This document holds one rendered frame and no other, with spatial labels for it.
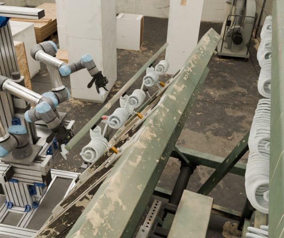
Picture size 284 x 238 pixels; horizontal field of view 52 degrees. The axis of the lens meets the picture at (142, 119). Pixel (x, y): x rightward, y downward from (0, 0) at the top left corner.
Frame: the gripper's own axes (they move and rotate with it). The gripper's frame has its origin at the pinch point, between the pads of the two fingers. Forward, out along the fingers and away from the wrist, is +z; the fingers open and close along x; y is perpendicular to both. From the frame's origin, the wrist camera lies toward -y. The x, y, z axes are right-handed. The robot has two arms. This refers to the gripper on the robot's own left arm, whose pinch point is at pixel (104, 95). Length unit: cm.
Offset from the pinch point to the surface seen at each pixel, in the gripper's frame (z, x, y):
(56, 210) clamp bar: 31, -85, -25
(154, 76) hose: -24, -63, 66
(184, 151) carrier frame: 82, 16, 35
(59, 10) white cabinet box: -68, 373, -203
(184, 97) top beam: -16, -81, 80
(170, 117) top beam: -19, -100, 77
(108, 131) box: 44, 24, -30
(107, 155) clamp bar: 19, -55, 10
